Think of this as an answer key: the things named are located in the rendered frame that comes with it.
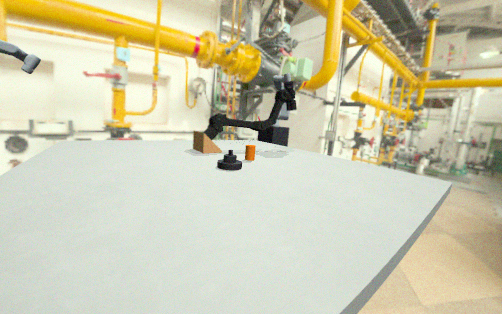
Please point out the orange knob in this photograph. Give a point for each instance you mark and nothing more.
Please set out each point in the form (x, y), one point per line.
(250, 152)

